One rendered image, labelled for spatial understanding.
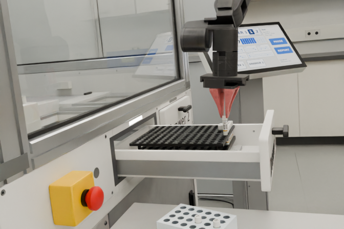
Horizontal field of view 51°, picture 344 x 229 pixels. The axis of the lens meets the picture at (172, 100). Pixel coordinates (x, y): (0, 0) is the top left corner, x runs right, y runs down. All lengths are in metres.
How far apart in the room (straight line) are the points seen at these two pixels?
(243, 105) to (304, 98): 2.01
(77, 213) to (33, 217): 0.07
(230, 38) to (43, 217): 0.51
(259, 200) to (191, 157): 1.27
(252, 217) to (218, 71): 0.31
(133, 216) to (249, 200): 1.22
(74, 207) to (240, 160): 0.33
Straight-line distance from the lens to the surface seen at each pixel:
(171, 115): 1.14
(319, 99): 3.80
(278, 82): 3.75
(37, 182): 0.62
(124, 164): 0.83
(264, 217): 0.78
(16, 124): 0.58
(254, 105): 1.85
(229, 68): 0.80
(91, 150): 0.74
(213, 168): 0.76
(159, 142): 0.83
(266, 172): 0.73
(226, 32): 0.80
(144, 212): 0.83
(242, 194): 1.95
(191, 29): 0.83
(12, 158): 0.57
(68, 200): 0.62
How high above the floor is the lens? 1.12
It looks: 8 degrees down
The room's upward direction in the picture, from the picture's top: 5 degrees counter-clockwise
